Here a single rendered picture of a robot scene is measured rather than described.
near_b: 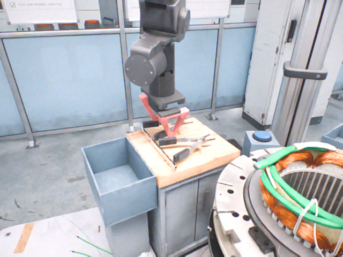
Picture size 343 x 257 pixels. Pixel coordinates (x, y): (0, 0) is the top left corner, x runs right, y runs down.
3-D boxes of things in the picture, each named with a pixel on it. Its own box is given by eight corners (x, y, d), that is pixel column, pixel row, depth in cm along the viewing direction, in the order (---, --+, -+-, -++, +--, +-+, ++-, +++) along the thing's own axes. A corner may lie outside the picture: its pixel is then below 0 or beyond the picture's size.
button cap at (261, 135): (271, 141, 63) (273, 137, 63) (256, 140, 63) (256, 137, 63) (267, 133, 67) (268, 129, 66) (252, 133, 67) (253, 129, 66)
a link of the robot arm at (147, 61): (192, 7, 44) (148, -1, 46) (169, 18, 35) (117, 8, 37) (183, 70, 51) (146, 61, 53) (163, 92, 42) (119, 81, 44)
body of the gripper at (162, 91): (159, 112, 50) (157, 77, 46) (140, 93, 57) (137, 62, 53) (186, 105, 52) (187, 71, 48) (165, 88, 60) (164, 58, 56)
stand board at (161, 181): (159, 189, 47) (158, 179, 46) (126, 142, 61) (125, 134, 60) (239, 159, 55) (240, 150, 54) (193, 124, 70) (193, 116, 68)
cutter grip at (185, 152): (175, 163, 48) (175, 156, 47) (172, 161, 48) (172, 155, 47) (189, 155, 50) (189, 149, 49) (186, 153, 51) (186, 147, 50)
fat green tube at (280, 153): (256, 176, 35) (259, 166, 34) (240, 161, 38) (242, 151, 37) (335, 157, 39) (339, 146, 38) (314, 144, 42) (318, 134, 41)
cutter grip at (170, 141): (159, 146, 53) (158, 140, 52) (158, 144, 54) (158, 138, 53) (177, 144, 54) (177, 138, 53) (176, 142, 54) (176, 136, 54)
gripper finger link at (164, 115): (162, 147, 53) (161, 110, 48) (149, 131, 59) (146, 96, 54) (189, 138, 56) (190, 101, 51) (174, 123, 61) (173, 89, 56)
